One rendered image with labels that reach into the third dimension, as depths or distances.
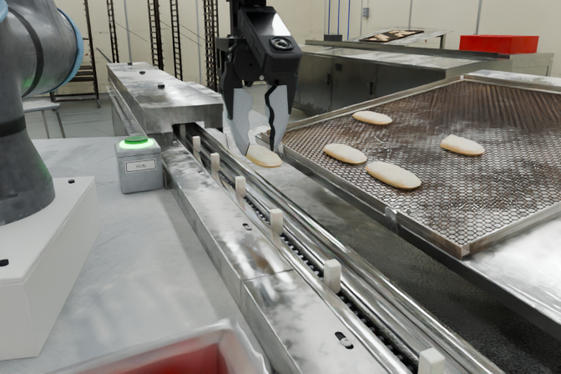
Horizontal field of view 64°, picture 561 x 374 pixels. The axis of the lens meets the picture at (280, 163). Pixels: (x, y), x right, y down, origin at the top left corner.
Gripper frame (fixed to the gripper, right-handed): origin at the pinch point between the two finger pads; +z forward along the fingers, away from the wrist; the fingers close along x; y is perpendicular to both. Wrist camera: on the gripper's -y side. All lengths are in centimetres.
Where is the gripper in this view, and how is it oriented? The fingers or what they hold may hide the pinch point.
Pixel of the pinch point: (260, 145)
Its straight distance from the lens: 60.0
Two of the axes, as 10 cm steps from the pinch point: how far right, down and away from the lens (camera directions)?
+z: 0.1, 9.5, 3.0
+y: -4.1, -2.7, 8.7
